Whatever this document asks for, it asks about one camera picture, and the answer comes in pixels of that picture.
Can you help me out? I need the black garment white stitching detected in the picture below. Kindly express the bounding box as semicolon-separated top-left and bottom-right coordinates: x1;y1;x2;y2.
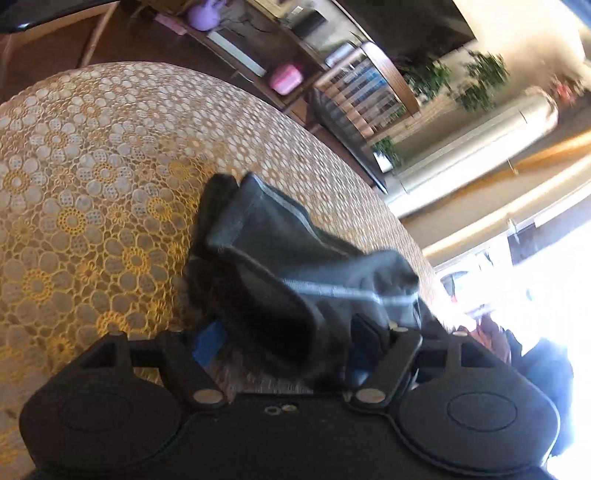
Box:
184;174;441;386

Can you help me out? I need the right hand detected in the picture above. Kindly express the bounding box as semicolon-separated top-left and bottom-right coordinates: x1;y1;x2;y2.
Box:
459;313;522;366

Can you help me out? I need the lace patterned tablecloth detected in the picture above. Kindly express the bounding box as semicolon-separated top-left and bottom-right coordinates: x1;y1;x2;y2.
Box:
1;62;454;479

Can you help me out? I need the green potted tree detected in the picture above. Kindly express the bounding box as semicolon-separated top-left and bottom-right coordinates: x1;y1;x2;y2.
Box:
372;49;510;172

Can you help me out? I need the white standing air conditioner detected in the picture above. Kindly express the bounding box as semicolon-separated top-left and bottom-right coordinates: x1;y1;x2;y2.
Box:
383;86;559;217

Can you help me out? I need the pink container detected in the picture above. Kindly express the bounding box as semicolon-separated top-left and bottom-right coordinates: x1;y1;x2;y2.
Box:
269;63;304;96

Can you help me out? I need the white flat box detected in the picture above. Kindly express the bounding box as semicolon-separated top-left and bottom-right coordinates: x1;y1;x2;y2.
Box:
206;29;267;78

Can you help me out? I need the wooden tv console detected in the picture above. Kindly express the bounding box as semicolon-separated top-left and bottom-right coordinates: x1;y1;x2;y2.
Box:
131;1;356;111

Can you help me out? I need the black speaker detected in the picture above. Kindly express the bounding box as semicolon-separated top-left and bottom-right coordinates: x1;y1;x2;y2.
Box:
290;9;327;39

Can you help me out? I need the purple kettlebell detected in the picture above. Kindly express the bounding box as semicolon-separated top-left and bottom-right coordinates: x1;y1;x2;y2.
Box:
186;0;226;32

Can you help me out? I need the wooden chair black seat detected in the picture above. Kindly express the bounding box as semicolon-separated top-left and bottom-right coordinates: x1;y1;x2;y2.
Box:
1;0;119;75

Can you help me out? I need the black wall television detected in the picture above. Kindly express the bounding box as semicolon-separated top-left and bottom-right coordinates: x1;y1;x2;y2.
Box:
338;0;475;49

